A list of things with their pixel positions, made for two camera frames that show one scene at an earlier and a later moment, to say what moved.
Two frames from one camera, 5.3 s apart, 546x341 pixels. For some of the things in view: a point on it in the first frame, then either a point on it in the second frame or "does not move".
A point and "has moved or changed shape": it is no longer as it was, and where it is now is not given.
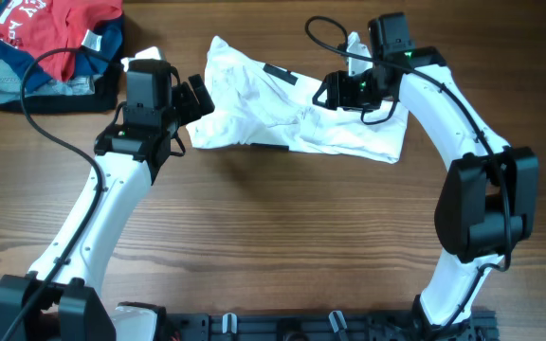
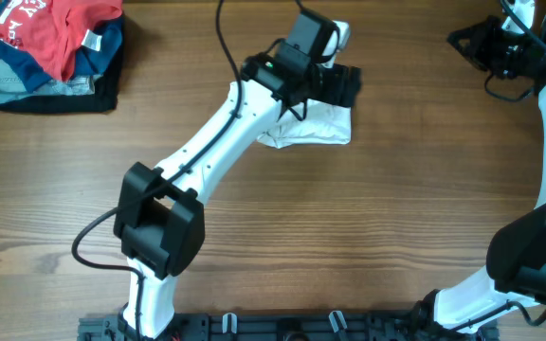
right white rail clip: x=336 y=320 does not move
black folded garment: x=105 y=97 does not move
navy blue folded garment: x=100 y=51 does not move
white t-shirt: x=245 y=101 has moved or changed shape
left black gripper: x=190 y=110 to x=332 y=94
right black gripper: x=337 y=84 to x=477 y=52
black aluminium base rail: x=318 y=326 does not move
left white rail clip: x=229 y=322 does not move
